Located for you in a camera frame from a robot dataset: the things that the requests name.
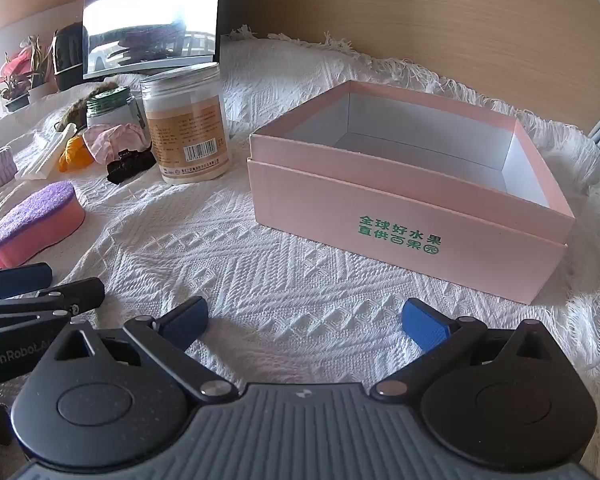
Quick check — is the black computer monitor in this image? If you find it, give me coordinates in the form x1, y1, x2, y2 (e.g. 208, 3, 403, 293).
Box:
82, 0, 237, 81

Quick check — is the black cylindrical device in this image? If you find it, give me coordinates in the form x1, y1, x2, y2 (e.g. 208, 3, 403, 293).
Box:
51, 22, 87, 93

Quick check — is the pink cloth scrunchie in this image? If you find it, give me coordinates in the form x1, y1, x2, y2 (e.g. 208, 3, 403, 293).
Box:
83, 124, 151, 165

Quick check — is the small jar green lid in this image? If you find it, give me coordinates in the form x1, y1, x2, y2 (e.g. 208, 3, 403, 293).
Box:
86, 85, 148, 133

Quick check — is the black hair claw clip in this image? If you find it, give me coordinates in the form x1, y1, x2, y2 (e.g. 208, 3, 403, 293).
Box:
106, 149, 157, 184

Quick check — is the white textured table cloth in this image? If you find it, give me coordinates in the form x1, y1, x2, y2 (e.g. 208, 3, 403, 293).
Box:
0, 27, 600, 401

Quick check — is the pink cardboard box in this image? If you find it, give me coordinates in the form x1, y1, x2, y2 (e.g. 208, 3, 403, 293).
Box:
246, 79, 577, 306

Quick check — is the red-leaf potted plant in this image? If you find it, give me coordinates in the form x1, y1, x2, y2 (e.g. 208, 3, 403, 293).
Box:
0, 47, 33, 112

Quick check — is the brown fur keychain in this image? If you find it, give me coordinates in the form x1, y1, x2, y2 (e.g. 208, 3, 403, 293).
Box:
54, 79, 122, 132

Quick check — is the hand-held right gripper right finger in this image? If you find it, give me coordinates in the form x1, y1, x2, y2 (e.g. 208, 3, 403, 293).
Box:
370, 298, 564, 402

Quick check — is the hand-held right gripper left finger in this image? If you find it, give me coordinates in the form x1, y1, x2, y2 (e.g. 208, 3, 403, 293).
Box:
54, 296, 236, 403

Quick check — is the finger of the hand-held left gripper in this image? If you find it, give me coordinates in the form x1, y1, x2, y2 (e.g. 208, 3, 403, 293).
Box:
0, 263, 53, 299
0, 280, 106, 334

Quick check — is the green potted plant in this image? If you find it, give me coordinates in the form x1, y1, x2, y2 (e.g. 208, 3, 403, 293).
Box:
25, 35, 58, 103

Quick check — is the purple and pink sponge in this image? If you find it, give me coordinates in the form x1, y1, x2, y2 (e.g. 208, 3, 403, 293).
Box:
0, 181, 86, 268

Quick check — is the pink knitted band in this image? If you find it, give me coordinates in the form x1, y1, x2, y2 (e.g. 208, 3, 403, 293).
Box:
0, 144, 20, 191

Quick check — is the orange scrunchie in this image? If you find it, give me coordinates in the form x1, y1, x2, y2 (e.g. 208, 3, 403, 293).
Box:
58, 135, 95, 171

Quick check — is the large clear jar beige label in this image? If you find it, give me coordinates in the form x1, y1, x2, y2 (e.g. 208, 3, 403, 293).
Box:
140, 62, 230, 184

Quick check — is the white plastic comb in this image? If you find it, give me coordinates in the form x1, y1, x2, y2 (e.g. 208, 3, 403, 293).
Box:
16, 123, 78, 181

